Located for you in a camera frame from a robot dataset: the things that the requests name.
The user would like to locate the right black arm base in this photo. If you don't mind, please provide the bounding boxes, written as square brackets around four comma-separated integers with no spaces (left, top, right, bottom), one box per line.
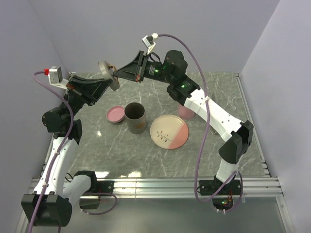
[197,179,243,212]

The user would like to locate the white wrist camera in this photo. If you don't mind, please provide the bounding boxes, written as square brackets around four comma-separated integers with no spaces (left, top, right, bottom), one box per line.
[142,33,158,55]
[48,66,69,90]

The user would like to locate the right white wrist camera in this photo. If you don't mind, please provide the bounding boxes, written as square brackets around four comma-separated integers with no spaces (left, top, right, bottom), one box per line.
[142,33,158,55]

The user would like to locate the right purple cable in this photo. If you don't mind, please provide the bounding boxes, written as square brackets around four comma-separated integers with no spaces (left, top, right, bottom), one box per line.
[156,33,243,213]

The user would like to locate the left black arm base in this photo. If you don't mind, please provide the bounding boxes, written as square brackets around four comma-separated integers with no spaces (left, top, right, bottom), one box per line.
[79,181,115,210]

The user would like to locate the purple cable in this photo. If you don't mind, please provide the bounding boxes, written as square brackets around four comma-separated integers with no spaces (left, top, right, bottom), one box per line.
[156,33,243,213]
[28,69,74,233]

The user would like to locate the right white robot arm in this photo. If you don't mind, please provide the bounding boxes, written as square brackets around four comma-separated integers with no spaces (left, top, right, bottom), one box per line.
[113,50,254,194]

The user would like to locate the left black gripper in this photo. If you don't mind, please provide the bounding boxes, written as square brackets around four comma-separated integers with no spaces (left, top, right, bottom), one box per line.
[60,75,113,120]

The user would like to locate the metal food tongs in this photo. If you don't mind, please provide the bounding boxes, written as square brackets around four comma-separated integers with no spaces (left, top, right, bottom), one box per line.
[210,93,219,135]

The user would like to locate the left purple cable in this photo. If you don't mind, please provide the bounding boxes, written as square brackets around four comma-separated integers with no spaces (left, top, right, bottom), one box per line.
[28,69,74,233]

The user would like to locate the tall grey container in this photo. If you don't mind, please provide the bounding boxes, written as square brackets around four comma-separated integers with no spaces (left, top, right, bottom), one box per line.
[124,102,146,134]

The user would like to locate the pink and white plate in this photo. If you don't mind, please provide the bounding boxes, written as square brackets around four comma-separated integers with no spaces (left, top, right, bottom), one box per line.
[150,115,189,150]

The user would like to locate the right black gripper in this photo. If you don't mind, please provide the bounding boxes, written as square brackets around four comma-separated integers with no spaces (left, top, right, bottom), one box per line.
[113,52,173,85]

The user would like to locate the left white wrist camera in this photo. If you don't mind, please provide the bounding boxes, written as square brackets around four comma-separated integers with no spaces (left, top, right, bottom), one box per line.
[48,66,69,90]

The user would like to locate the aluminium frame rail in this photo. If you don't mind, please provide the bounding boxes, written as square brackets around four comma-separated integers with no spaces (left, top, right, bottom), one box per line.
[14,177,284,201]

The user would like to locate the pink lid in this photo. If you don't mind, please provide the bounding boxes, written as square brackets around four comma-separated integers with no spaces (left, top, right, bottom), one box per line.
[106,105,125,123]

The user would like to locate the tall pink container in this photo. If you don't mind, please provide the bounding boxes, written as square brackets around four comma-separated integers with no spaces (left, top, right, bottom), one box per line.
[177,104,196,120]

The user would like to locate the grey lid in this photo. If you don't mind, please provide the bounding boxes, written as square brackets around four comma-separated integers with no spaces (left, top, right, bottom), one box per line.
[98,61,120,91]

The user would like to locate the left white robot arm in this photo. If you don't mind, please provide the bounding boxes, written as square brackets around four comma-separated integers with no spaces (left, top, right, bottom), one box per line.
[21,73,120,232]

